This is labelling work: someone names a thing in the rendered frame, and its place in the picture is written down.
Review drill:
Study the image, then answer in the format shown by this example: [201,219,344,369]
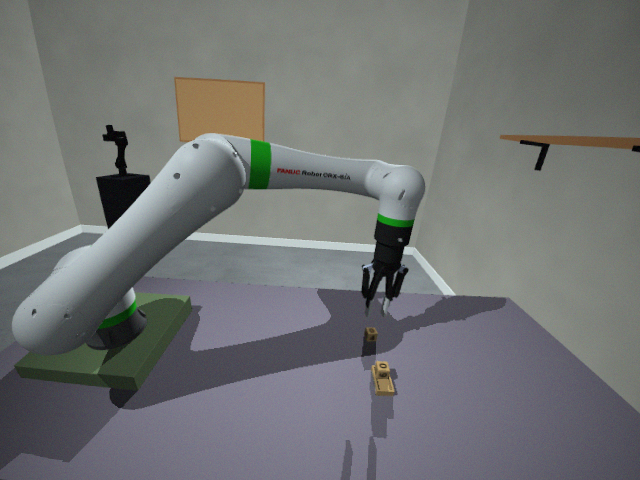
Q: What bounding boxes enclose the tan number cube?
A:
[364,327,378,342]
[374,361,390,379]

